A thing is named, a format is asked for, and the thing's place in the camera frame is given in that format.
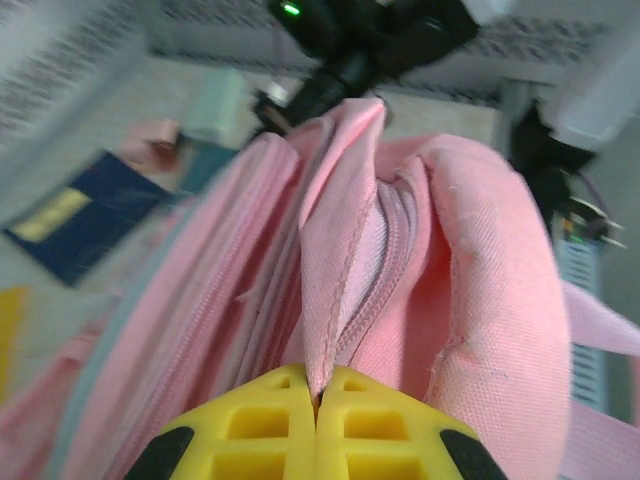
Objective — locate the right controller board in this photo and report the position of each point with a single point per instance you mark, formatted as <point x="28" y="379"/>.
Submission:
<point x="585" y="220"/>

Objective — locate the pink pencil sharpener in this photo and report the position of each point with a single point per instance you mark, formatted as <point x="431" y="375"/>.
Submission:
<point x="150" y="142"/>

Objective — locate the pink backpack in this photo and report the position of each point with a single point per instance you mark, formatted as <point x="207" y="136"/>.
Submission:
<point x="475" y="250"/>

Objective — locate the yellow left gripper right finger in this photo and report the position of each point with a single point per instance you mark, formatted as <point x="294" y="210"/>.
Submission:
<point x="380" y="430"/>

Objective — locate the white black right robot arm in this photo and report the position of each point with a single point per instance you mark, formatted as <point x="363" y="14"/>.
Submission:
<point x="595" y="110"/>

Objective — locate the navy book with gold label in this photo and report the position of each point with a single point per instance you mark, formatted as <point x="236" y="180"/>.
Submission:
<point x="100" y="235"/>

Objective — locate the light green pencil case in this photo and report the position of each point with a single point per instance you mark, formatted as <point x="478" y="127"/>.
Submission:
<point x="215" y="110"/>

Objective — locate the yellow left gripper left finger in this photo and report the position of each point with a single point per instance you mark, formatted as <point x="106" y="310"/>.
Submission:
<point x="250" y="430"/>

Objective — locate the yellow book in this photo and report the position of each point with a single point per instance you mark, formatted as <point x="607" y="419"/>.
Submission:
<point x="9" y="340"/>

